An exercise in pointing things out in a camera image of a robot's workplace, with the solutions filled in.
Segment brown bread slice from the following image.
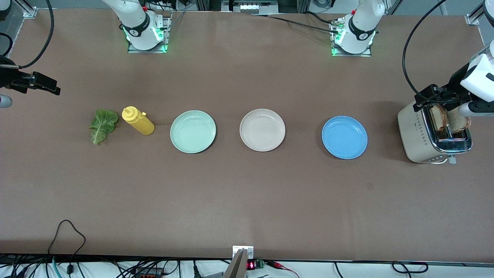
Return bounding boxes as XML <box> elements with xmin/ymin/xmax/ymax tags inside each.
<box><xmin>430</xmin><ymin>104</ymin><xmax>448</xmax><ymax>130</ymax></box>
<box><xmin>448</xmin><ymin>107</ymin><xmax>472</xmax><ymax>134</ymax></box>

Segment yellow mustard squeeze bottle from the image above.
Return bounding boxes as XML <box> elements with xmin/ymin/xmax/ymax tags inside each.
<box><xmin>122</xmin><ymin>106</ymin><xmax>155</xmax><ymax>136</ymax></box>

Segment blue plate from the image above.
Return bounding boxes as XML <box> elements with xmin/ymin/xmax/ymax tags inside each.
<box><xmin>321</xmin><ymin>116</ymin><xmax>368</xmax><ymax>159</ymax></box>

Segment light green plate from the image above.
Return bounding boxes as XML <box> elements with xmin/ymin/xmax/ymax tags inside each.
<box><xmin>170</xmin><ymin>110</ymin><xmax>217</xmax><ymax>154</ymax></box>

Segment beige plate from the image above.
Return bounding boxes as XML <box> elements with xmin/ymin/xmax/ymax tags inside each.
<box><xmin>240</xmin><ymin>108</ymin><xmax>286</xmax><ymax>152</ymax></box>

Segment beige chrome toaster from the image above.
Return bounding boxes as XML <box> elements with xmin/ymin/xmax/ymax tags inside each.
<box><xmin>398</xmin><ymin>92</ymin><xmax>473</xmax><ymax>164</ymax></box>

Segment green lettuce leaf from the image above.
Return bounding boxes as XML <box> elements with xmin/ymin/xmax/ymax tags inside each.
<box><xmin>89</xmin><ymin>109</ymin><xmax>119</xmax><ymax>146</ymax></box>

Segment lit control box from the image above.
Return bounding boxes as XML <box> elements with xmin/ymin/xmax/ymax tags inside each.
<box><xmin>221</xmin><ymin>0</ymin><xmax>279</xmax><ymax>14</ymax></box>

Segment aluminium frame corner bracket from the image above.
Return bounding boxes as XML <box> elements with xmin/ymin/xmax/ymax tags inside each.
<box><xmin>14</xmin><ymin>0</ymin><xmax>38</xmax><ymax>18</ymax></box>
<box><xmin>465</xmin><ymin>0</ymin><xmax>487</xmax><ymax>26</ymax></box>

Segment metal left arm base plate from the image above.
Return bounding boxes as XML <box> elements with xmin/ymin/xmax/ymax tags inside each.
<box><xmin>331</xmin><ymin>21</ymin><xmax>372</xmax><ymax>58</ymax></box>

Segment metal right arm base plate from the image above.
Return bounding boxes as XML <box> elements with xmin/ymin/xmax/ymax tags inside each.
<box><xmin>128</xmin><ymin>15</ymin><xmax>172</xmax><ymax>54</ymax></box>

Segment thin black looped cable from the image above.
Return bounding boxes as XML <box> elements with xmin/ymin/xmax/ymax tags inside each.
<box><xmin>48</xmin><ymin>220</ymin><xmax>86</xmax><ymax>275</ymax></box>

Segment short black table cable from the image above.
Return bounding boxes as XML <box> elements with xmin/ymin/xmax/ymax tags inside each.
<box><xmin>305</xmin><ymin>12</ymin><xmax>333</xmax><ymax>24</ymax></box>

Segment long black table cable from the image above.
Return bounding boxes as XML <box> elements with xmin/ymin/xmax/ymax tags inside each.
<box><xmin>251</xmin><ymin>13</ymin><xmax>340</xmax><ymax>34</ymax></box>

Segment black coiled cable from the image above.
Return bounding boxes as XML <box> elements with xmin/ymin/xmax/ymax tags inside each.
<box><xmin>392</xmin><ymin>261</ymin><xmax>429</xmax><ymax>274</ymax></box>

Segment red clip wire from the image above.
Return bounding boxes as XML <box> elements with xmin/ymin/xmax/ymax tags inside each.
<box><xmin>266</xmin><ymin>261</ymin><xmax>299</xmax><ymax>278</ymax></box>

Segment silver mount bracket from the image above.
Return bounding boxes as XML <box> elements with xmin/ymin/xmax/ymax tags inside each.
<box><xmin>232</xmin><ymin>246</ymin><xmax>254</xmax><ymax>260</ymax></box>

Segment grey camera pole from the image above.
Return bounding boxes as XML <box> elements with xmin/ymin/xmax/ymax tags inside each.
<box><xmin>223</xmin><ymin>249</ymin><xmax>247</xmax><ymax>278</ymax></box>

